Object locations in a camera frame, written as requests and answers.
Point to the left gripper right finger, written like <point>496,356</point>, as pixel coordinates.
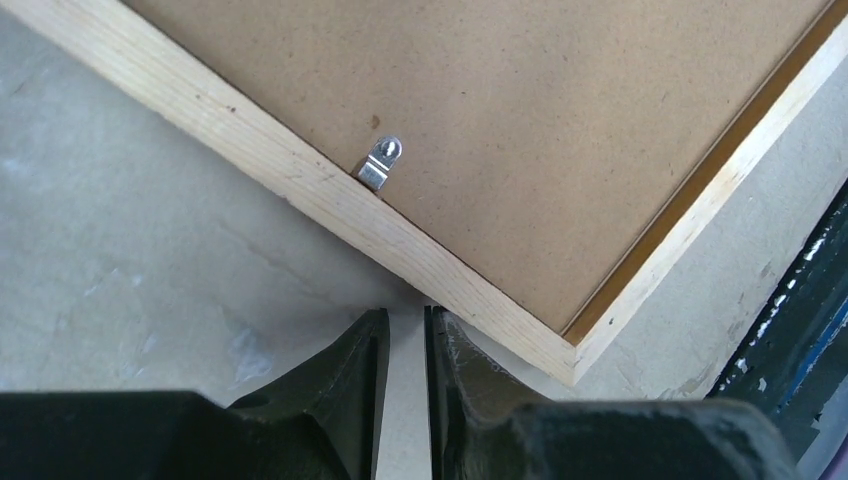
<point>484,423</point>

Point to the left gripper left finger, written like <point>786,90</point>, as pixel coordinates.
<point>320,420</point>

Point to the brown frame backing board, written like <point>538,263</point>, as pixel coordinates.
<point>539,137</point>

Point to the wooden picture frame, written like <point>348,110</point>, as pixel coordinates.
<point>146,64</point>

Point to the metal turn clip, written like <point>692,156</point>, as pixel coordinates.
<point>373,172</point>

